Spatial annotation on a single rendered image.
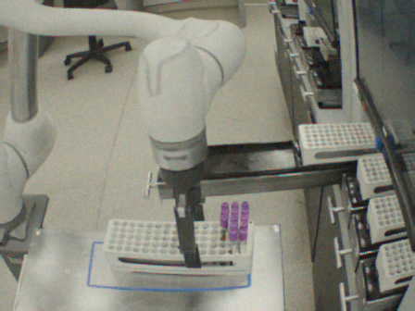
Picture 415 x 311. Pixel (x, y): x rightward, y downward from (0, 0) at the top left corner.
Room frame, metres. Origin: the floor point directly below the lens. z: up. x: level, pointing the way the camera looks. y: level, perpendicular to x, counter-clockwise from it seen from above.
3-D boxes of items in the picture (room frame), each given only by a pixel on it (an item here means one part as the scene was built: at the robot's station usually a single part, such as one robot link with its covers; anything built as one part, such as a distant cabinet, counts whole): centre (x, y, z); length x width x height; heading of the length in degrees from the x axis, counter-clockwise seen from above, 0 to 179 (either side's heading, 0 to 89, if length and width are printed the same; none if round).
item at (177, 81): (0.71, 0.04, 1.21); 0.13 x 0.11 x 0.16; 152
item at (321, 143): (1.00, -0.38, 0.83); 0.30 x 0.10 x 0.06; 85
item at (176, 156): (0.70, 0.04, 1.10); 0.09 x 0.09 x 0.06
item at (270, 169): (1.01, -0.20, 0.78); 0.73 x 0.14 x 0.09; 85
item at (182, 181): (0.70, 0.04, 1.03); 0.08 x 0.07 x 0.09; 171
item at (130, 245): (0.71, 0.08, 0.85); 0.30 x 0.10 x 0.06; 81
